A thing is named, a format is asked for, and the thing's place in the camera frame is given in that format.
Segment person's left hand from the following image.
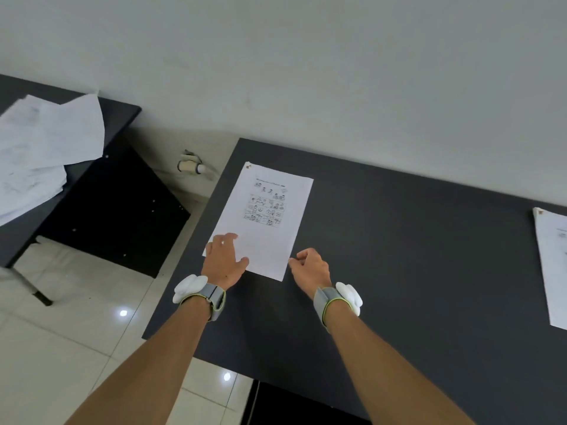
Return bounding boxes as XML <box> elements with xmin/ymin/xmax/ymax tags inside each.
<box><xmin>201</xmin><ymin>233</ymin><xmax>250</xmax><ymax>290</ymax></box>

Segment person's right hand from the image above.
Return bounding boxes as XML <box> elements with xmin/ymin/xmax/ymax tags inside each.
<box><xmin>288</xmin><ymin>249</ymin><xmax>332</xmax><ymax>292</ymax></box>

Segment person's right forearm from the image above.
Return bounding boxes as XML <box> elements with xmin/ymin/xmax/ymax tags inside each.
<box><xmin>325</xmin><ymin>301</ymin><xmax>477</xmax><ymax>425</ymax></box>

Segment person's left forearm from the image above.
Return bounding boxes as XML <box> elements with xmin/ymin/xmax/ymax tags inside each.
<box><xmin>66</xmin><ymin>300</ymin><xmax>210</xmax><ymax>425</ymax></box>

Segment white printed paper sheet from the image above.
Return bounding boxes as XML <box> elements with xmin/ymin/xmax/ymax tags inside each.
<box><xmin>202</xmin><ymin>162</ymin><xmax>315</xmax><ymax>282</ymax></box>

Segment white pipe fitting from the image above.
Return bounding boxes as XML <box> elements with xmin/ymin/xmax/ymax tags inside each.
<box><xmin>177</xmin><ymin>150</ymin><xmax>207</xmax><ymax>176</ymax></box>

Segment black side desk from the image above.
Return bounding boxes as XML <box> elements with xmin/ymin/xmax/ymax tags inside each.
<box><xmin>0</xmin><ymin>74</ymin><xmax>191</xmax><ymax>307</ymax></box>

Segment pile of white papers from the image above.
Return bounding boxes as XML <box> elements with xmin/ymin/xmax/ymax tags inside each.
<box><xmin>0</xmin><ymin>94</ymin><xmax>106</xmax><ymax>227</ymax></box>

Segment white stapled paper sheets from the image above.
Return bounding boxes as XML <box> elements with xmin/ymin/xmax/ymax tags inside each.
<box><xmin>532</xmin><ymin>207</ymin><xmax>567</xmax><ymax>330</ymax></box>

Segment grey wrist strap white tracker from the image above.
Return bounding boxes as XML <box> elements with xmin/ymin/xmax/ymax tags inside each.
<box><xmin>313</xmin><ymin>282</ymin><xmax>363</xmax><ymax>334</ymax></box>
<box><xmin>173</xmin><ymin>275</ymin><xmax>227</xmax><ymax>322</ymax></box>

